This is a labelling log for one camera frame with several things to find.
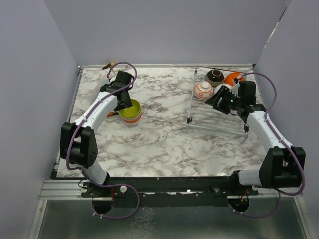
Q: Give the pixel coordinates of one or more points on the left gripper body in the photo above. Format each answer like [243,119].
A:
[127,103]

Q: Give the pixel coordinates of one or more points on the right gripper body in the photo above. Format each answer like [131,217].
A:
[229,101]

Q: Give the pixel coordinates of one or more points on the lime green bowl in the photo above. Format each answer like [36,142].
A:
[132,111]

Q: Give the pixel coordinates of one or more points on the orange floral pattern bowl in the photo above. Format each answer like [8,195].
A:
[203,90]

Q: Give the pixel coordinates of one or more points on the white bowl orange outside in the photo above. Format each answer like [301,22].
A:
[230,79]

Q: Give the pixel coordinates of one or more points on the beige bowl dark outside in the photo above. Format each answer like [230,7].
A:
[214,77]

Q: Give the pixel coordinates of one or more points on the white orange striped bowl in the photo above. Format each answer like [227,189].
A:
[132,121]

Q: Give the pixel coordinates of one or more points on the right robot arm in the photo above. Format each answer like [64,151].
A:
[283,162]

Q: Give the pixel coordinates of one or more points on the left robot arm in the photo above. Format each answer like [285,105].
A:
[78,144]

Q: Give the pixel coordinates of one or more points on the orange handled screwdriver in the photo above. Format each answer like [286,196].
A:
[112,114]

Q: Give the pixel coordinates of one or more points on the white wire dish rack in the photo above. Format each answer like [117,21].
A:
[210,116]

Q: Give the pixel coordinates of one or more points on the yellow black T-handle key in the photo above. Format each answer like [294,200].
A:
[108,66]

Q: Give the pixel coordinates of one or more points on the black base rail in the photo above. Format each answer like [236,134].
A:
[129,192]

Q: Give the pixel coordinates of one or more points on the aluminium frame rail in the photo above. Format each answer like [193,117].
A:
[60,190]

